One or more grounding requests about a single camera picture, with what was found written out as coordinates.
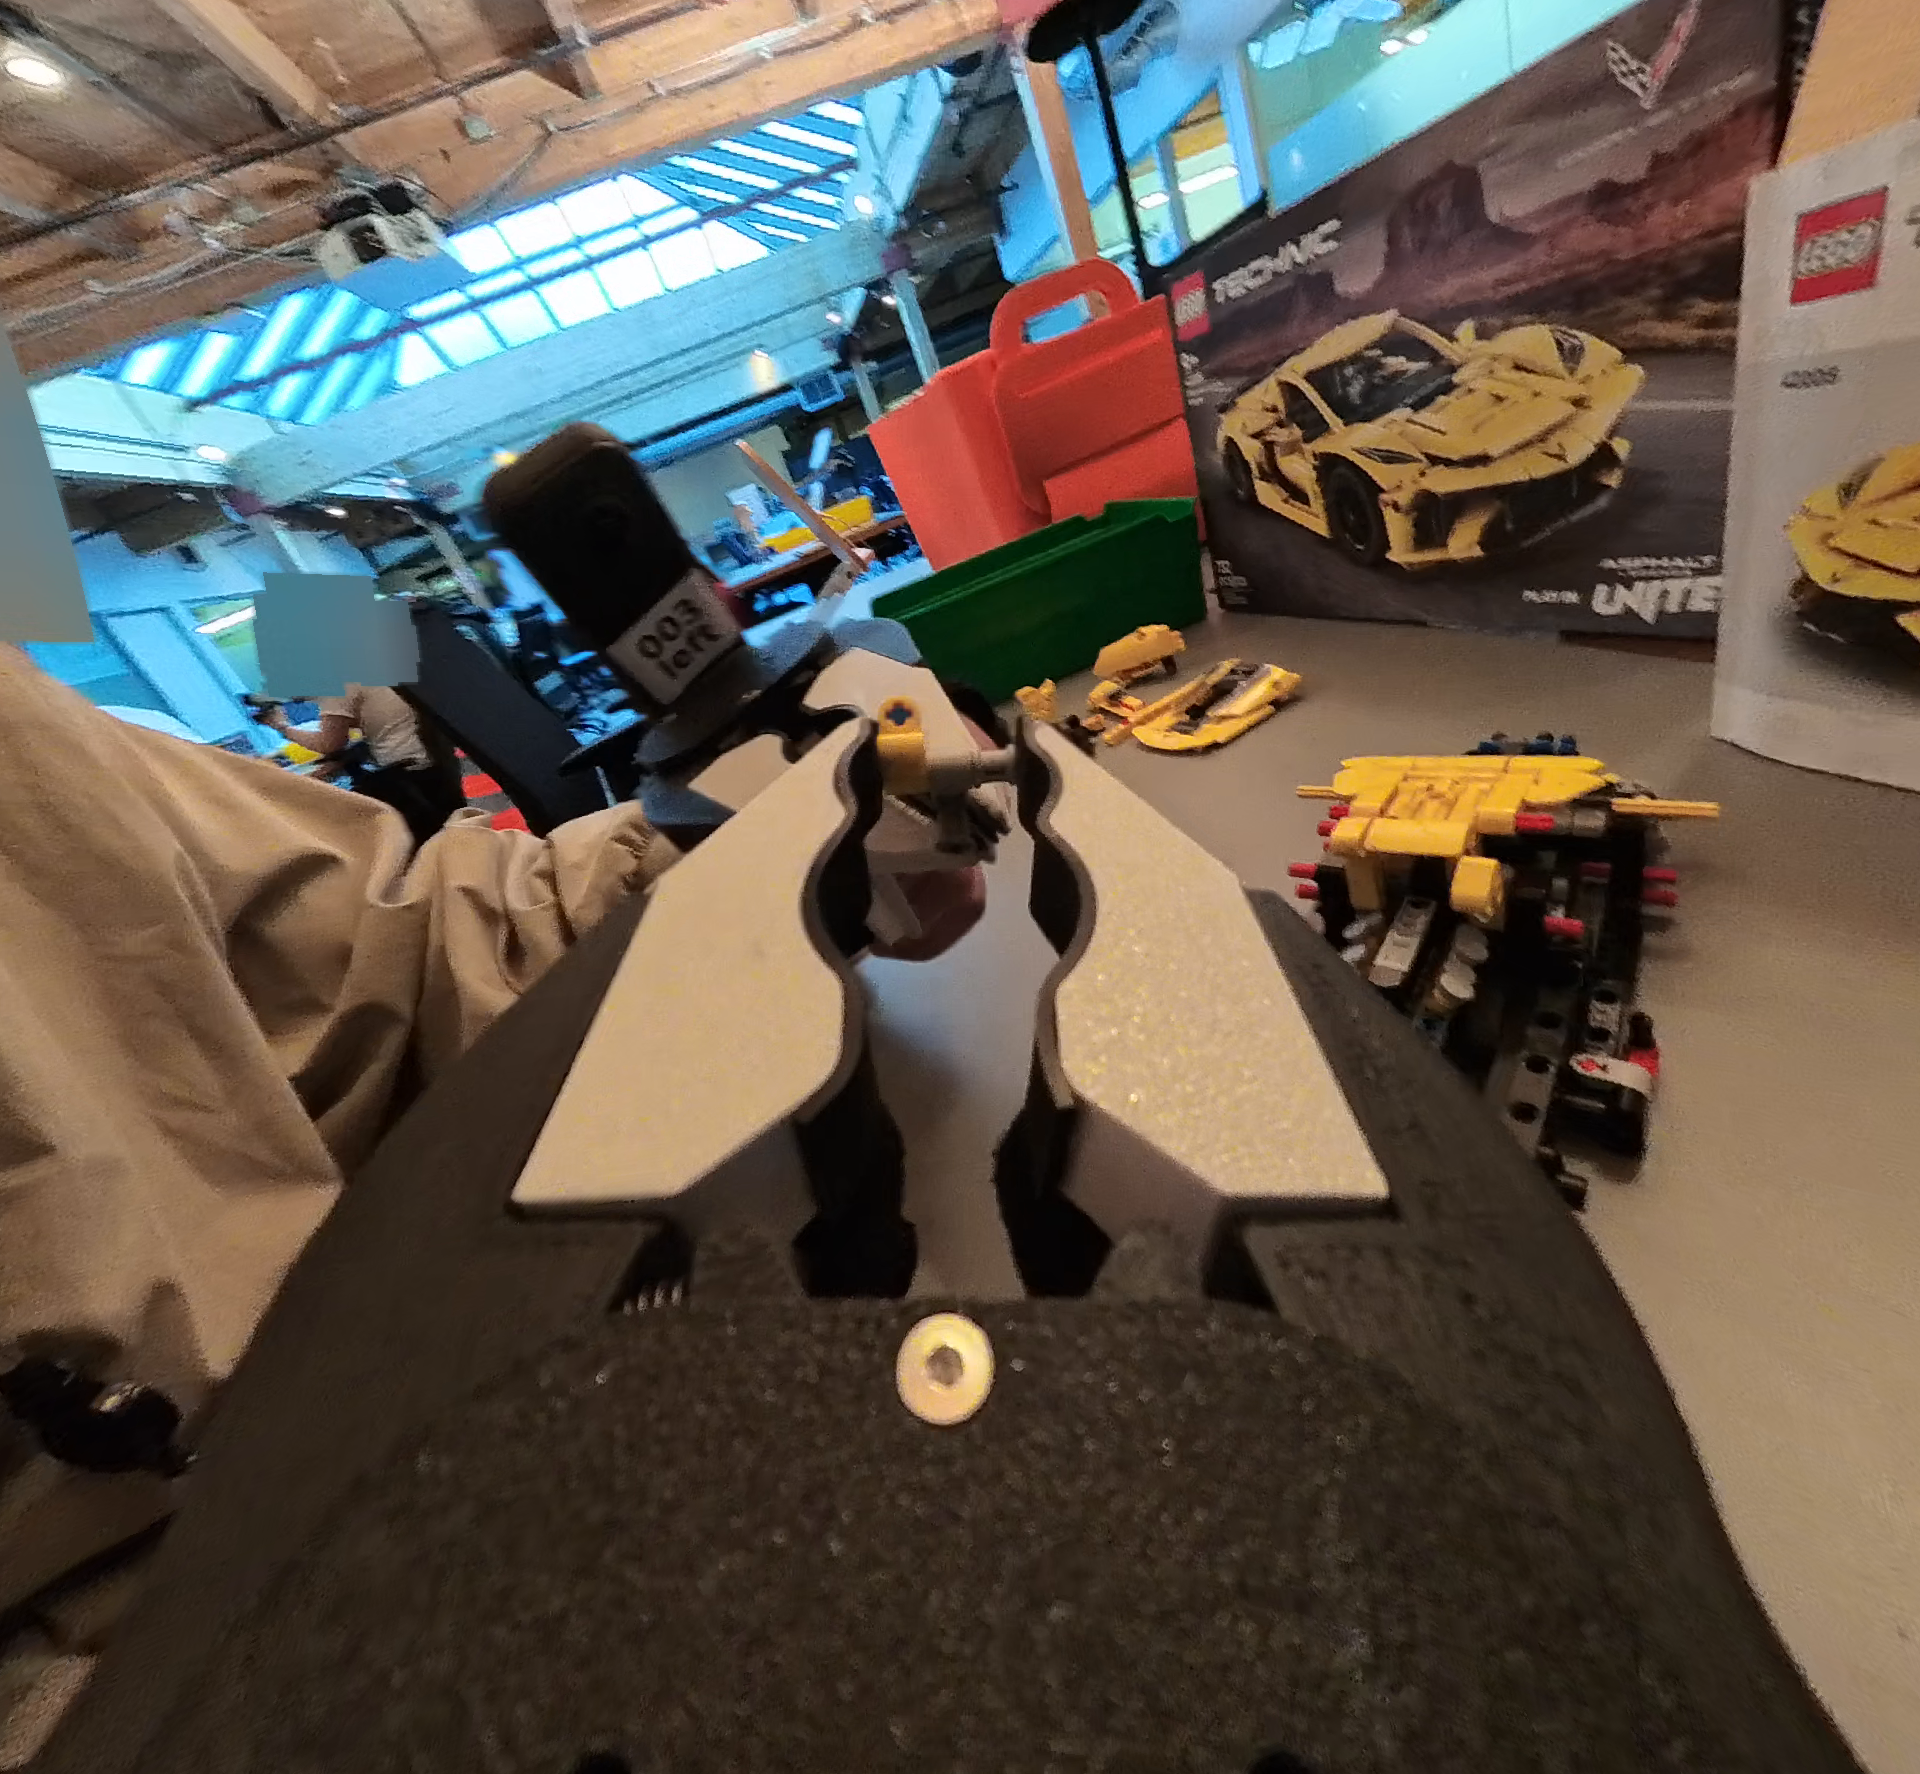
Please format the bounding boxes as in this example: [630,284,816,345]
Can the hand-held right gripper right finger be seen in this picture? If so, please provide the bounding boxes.
[998,716,1395,1304]

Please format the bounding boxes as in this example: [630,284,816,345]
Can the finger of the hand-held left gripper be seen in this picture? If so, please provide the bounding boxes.
[693,651,965,820]
[869,792,1010,905]

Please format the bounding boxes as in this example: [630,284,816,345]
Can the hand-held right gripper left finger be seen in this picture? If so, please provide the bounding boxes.
[510,716,916,1304]

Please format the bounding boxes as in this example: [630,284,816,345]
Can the small yellow grey brick assembly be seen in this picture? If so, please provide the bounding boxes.
[873,698,1059,847]

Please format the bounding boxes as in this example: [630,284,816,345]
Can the partly built toy car chassis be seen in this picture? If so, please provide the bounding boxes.
[1287,733,1724,1207]

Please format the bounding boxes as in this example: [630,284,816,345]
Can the person's left forearm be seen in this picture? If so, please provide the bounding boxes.
[0,646,720,1400]

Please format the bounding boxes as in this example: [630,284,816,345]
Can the person's left hand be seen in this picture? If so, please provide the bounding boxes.
[873,881,1000,964]

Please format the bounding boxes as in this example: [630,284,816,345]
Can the slanted wooden stick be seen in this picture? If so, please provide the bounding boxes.
[734,439,870,576]

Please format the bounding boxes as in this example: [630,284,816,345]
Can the green plastic bin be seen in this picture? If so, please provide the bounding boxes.
[869,497,1208,711]

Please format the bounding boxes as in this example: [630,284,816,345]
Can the black office chair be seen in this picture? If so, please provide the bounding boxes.
[410,605,662,833]

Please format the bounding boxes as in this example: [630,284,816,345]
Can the red plastic tote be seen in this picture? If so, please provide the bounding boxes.
[867,256,1203,572]

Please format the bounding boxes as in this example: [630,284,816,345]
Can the yellow car panel assembly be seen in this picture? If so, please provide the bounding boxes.
[1101,657,1305,756]

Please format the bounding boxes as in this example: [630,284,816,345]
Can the ceiling projector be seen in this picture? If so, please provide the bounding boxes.
[312,187,452,280]

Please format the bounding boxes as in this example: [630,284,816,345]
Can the black floor lamp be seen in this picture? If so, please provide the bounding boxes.
[1026,0,1188,290]

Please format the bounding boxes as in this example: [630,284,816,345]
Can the black clothing toggle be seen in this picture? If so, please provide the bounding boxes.
[0,1354,196,1476]

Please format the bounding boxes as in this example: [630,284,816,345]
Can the toy car set box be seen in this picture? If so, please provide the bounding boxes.
[1162,0,1863,644]

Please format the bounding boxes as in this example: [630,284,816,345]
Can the toy car instruction booklet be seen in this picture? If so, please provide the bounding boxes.
[1709,125,1920,794]

